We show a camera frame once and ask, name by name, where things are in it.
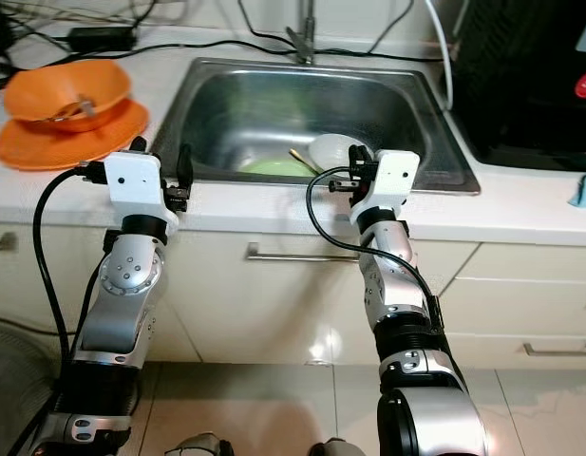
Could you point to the orange plastic bowl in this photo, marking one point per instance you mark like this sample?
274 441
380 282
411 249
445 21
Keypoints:
46 90

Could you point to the green plate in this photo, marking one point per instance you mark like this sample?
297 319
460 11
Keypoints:
274 168

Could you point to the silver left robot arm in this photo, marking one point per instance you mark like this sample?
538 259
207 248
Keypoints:
126 285

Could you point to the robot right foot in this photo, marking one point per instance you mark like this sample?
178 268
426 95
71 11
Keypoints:
340 448

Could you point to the black power adapter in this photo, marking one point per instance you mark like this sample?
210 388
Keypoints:
101 38

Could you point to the yellow chopstick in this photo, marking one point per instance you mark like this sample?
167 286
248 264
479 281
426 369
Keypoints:
300 158

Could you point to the grey floor fan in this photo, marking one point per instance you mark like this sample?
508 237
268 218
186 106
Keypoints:
17 399

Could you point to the white kitchen cabinet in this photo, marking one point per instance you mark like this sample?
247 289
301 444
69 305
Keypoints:
236 304

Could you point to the orange plastic plate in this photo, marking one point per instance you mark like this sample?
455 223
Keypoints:
36 150

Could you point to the stainless steel sink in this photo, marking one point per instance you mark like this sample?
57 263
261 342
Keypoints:
255 104

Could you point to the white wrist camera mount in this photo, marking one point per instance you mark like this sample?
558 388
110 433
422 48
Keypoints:
392 176
136 179

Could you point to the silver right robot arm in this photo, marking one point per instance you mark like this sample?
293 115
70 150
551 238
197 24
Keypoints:
397 285

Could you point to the metal fork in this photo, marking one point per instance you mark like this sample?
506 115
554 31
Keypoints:
85 106

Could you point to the black appliance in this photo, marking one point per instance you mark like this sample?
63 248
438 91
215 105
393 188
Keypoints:
520 95

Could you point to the chrome faucet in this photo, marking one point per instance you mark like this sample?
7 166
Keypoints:
304 46

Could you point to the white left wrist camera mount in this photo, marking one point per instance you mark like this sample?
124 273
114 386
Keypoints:
136 179

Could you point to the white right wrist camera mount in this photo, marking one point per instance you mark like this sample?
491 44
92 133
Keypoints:
392 176

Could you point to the white bowl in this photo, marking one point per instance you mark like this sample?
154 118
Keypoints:
330 150

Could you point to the blue cloth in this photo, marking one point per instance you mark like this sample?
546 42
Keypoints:
585 190

